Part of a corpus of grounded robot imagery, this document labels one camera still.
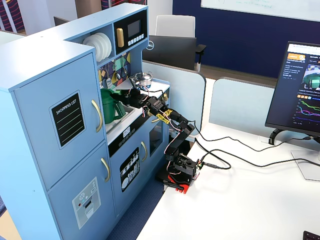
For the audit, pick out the light blue desk partition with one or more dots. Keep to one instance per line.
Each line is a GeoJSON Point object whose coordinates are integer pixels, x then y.
{"type": "Point", "coordinates": [240, 102]}
{"type": "Point", "coordinates": [182, 100]}

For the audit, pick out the whiteboard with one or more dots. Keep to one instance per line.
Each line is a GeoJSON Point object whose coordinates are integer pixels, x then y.
{"type": "Point", "coordinates": [262, 7]}

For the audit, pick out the steel pot with lid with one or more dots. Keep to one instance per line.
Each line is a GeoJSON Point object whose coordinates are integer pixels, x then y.
{"type": "Point", "coordinates": [147, 79]}

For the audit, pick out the red table clamp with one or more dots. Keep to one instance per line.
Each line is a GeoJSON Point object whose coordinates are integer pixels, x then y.
{"type": "Point", "coordinates": [183, 187]}

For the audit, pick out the computer monitor with graphs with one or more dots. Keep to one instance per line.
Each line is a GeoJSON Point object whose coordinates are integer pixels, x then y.
{"type": "Point", "coordinates": [287, 87]}

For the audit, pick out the gold stove knob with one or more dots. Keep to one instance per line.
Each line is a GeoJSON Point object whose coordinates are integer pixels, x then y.
{"type": "Point", "coordinates": [165, 97]}
{"type": "Point", "coordinates": [149, 114]}

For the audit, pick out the white plate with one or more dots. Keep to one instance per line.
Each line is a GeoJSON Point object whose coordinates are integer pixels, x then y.
{"type": "Point", "coordinates": [92, 41]}
{"type": "Point", "coordinates": [85, 42]}

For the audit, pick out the blue toy kitchen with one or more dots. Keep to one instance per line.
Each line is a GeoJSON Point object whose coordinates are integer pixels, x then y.
{"type": "Point", "coordinates": [45, 125]}

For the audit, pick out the green pitcher recipient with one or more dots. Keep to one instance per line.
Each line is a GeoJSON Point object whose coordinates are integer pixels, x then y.
{"type": "Point", "coordinates": [108, 110]}

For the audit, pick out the dark background monitor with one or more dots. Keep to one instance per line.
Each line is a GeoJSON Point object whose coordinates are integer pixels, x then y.
{"type": "Point", "coordinates": [60, 21]}

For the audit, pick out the black keyboard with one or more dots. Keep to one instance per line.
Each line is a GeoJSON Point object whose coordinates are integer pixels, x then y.
{"type": "Point", "coordinates": [311, 236]}

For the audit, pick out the small metal grater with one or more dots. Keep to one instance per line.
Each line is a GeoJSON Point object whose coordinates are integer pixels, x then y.
{"type": "Point", "coordinates": [109, 83]}

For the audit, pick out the blue burner grate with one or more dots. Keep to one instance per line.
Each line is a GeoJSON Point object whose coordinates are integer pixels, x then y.
{"type": "Point", "coordinates": [147, 87]}

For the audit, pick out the white office chair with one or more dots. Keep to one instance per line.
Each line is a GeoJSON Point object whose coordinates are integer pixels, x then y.
{"type": "Point", "coordinates": [175, 26]}

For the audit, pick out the white plates stack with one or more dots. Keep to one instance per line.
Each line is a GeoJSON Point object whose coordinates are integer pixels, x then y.
{"type": "Point", "coordinates": [104, 47]}

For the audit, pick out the small wrist camera board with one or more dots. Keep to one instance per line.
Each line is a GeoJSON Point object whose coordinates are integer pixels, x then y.
{"type": "Point", "coordinates": [135, 80]}

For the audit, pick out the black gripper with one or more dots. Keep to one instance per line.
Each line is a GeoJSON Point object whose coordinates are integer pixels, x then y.
{"type": "Point", "coordinates": [131, 99]}

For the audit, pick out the black Dell monitor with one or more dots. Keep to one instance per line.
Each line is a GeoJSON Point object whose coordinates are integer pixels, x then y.
{"type": "Point", "coordinates": [172, 52]}

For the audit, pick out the silver monitor stand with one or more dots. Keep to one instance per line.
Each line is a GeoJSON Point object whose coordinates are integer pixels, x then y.
{"type": "Point", "coordinates": [307, 162]}

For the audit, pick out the hanging metal ladle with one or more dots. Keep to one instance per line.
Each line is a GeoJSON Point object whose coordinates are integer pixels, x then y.
{"type": "Point", "coordinates": [118, 75]}

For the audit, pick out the hanging metal spoon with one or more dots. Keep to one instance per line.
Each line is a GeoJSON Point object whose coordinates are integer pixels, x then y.
{"type": "Point", "coordinates": [125, 71]}

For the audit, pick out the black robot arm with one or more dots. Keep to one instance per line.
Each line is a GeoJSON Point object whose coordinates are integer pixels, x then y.
{"type": "Point", "coordinates": [178, 140]}

